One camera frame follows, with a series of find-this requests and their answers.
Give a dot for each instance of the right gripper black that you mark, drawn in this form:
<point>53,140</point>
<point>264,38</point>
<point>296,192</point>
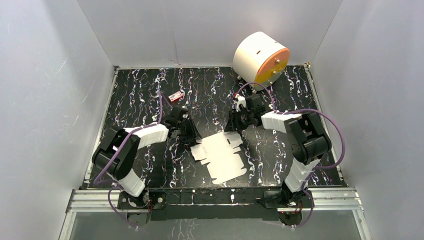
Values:
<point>233,124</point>

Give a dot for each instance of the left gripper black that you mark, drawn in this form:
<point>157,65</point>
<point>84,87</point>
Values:
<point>187,127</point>

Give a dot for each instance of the white cardboard box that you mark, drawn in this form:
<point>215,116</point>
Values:
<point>220,154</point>

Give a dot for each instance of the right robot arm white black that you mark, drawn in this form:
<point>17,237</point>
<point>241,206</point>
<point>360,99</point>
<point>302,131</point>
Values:
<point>306,135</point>

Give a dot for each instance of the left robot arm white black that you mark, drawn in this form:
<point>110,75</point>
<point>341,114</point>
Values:
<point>116,153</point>

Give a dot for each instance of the small red white packet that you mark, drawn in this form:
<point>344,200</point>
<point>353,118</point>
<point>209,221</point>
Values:
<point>176,96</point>

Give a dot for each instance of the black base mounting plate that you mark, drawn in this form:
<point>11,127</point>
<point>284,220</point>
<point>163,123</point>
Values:
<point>216,203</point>

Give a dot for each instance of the white cylindrical drum orange face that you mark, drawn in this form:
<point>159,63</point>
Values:
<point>261,59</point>

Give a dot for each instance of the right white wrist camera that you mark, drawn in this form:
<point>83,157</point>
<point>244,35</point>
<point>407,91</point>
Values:
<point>240,102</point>

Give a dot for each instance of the aluminium frame rail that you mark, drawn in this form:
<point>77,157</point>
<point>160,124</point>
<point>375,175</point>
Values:
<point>325,199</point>

